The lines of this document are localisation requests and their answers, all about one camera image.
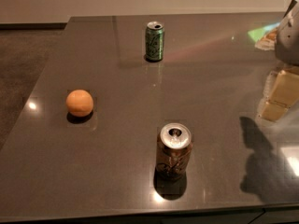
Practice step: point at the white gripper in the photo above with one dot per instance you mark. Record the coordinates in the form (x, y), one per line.
(289, 42)

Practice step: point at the orange soda can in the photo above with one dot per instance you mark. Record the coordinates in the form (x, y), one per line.
(174, 147)

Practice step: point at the green soda can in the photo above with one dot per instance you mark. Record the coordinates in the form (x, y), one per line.
(154, 41)

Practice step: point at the green snack bag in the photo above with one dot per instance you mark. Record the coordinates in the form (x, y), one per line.
(264, 37)

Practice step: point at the orange fruit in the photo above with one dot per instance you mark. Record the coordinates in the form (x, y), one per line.
(79, 103)

